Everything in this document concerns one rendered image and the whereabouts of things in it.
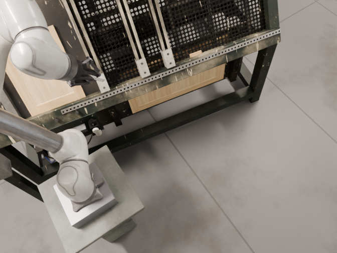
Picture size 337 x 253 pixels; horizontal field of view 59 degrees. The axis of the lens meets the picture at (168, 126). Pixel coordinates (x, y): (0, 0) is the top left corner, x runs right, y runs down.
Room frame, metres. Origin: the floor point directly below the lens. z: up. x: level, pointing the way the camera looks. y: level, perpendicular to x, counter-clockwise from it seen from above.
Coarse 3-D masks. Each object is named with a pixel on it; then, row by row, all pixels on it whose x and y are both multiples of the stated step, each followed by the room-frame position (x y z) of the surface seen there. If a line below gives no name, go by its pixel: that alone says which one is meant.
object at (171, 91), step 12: (204, 72) 1.62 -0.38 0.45; (216, 72) 1.65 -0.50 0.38; (180, 84) 1.56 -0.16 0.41; (192, 84) 1.59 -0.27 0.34; (204, 84) 1.62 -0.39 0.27; (144, 96) 1.48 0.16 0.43; (156, 96) 1.51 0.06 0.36; (168, 96) 1.53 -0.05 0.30; (132, 108) 1.45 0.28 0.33; (144, 108) 1.47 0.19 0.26
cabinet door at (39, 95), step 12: (12, 72) 1.31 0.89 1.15; (24, 84) 1.27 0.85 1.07; (36, 84) 1.27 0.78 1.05; (48, 84) 1.27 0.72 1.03; (60, 84) 1.28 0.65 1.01; (24, 96) 1.22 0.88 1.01; (36, 96) 1.23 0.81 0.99; (48, 96) 1.23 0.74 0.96; (60, 96) 1.23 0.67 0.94; (72, 96) 1.23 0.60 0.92; (84, 96) 1.23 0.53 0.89; (36, 108) 1.18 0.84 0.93; (48, 108) 1.18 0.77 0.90
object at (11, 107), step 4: (4, 88) 1.25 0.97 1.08; (4, 92) 1.22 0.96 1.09; (4, 96) 1.20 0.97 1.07; (8, 96) 1.21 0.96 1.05; (4, 100) 1.19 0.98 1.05; (8, 100) 1.19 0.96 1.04; (4, 104) 1.17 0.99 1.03; (8, 104) 1.17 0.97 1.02; (12, 104) 1.18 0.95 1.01; (8, 108) 1.16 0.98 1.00; (12, 108) 1.16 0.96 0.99; (16, 108) 1.18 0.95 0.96; (12, 112) 1.14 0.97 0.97; (16, 112) 1.15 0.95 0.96; (20, 116) 1.14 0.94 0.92
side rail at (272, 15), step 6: (264, 0) 1.67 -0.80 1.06; (270, 0) 1.65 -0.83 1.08; (276, 0) 1.65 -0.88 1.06; (264, 6) 1.66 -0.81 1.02; (270, 6) 1.63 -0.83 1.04; (276, 6) 1.63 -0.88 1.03; (264, 12) 1.64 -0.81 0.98; (270, 12) 1.61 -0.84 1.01; (276, 12) 1.61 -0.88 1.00; (270, 18) 1.58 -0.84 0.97; (276, 18) 1.59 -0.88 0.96; (270, 24) 1.56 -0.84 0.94; (276, 24) 1.57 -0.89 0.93
